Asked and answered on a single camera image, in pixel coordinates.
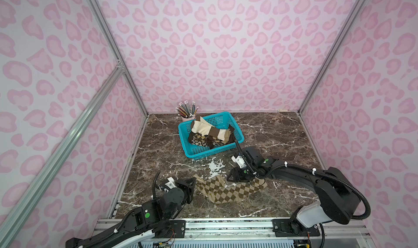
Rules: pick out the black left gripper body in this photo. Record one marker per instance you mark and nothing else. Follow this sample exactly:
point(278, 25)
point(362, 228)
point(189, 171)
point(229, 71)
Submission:
point(188, 189)

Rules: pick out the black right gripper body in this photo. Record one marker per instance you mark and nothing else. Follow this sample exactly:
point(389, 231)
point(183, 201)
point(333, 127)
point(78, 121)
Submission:
point(240, 173)

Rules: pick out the teal plastic basket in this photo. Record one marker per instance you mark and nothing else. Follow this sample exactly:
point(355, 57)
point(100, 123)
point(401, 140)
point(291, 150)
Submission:
point(220, 120)

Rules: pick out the dark brown argyle sock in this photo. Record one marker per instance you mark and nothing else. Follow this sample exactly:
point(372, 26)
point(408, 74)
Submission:
point(199, 140)

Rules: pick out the cream brown striped sock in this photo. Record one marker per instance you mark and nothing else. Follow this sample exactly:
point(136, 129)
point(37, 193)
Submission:
point(217, 136)

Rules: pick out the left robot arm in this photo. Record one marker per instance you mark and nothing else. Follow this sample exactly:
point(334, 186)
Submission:
point(153, 219)

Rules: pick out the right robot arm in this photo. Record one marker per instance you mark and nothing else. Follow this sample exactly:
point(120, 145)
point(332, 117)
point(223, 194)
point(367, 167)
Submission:
point(339, 200)

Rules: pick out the pink cup of pencils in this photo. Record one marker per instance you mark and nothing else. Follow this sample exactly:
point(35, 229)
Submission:
point(187, 110)

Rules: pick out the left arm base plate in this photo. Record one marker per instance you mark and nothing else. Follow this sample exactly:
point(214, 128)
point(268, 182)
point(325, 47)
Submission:
point(175, 228)

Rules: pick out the aluminium mounting rail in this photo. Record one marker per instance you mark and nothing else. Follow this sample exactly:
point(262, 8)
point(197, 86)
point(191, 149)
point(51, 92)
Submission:
point(260, 233)

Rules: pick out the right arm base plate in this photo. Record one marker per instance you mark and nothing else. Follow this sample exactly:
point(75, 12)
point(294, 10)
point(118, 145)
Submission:
point(291, 228)

